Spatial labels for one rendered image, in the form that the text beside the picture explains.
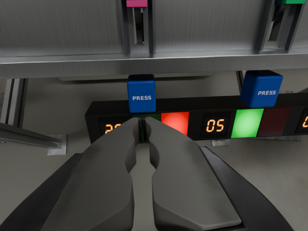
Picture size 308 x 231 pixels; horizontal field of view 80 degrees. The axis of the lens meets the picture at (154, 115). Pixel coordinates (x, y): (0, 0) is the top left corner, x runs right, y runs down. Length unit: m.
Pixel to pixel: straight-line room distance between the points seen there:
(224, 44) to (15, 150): 0.98
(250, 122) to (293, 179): 0.86
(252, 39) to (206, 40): 0.04
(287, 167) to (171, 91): 0.64
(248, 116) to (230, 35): 0.09
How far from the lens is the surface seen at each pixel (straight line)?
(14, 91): 0.70
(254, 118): 0.23
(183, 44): 0.16
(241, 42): 0.18
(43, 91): 1.05
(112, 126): 0.20
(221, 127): 0.22
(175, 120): 0.20
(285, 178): 1.05
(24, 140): 0.71
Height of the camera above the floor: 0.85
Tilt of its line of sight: 75 degrees down
